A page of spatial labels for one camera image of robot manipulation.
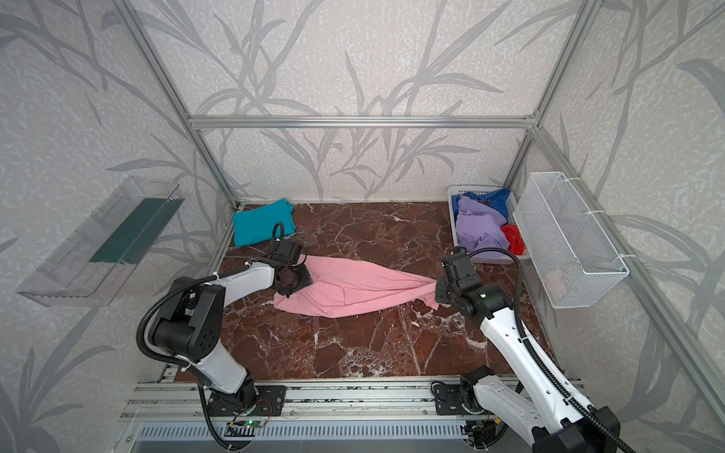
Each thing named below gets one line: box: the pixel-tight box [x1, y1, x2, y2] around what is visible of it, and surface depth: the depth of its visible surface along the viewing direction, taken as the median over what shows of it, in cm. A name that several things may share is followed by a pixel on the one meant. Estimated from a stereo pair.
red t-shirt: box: [500, 223, 526, 256], surface depth 97 cm
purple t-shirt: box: [455, 196, 510, 253], surface depth 93 cm
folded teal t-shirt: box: [232, 198, 297, 249], surface depth 121 cm
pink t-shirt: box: [273, 254, 439, 319], surface depth 95 cm
